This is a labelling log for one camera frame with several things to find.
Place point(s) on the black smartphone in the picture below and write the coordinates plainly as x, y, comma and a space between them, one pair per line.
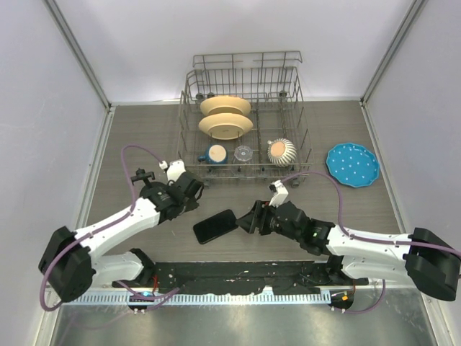
215, 226

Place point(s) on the front beige plate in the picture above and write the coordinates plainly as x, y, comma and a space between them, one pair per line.
225, 126

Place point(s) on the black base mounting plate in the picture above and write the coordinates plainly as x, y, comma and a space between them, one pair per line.
243, 278

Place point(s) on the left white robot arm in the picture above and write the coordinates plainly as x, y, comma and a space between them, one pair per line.
76, 260

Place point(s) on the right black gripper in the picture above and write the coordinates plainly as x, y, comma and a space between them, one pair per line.
256, 218

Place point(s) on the clear glass cup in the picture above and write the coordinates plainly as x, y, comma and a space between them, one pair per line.
243, 155

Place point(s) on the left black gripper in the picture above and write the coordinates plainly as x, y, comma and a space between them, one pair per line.
192, 205

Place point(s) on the blue dotted plate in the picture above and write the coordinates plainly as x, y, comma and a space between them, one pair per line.
352, 165

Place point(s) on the blue mug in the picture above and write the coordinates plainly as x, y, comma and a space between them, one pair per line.
215, 154

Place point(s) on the black phone stand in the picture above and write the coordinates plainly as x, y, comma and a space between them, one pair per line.
148, 178

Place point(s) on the grey wire dish rack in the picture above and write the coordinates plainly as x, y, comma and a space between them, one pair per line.
269, 81

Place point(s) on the perforated cable tray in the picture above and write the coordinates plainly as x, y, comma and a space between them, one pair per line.
267, 297

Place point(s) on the rear beige plate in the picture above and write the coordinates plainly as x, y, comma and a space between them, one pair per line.
225, 103

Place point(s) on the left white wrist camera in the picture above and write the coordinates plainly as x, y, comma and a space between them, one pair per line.
173, 170

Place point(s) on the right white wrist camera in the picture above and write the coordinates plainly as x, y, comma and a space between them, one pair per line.
279, 193

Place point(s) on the beige plate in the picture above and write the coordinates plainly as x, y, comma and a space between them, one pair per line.
225, 103
225, 126

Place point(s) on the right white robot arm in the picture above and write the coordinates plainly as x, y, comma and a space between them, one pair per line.
421, 258

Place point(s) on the striped ceramic bowl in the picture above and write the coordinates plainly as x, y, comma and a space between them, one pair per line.
281, 152

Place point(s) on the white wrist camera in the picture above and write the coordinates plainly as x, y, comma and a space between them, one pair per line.
173, 170
279, 193

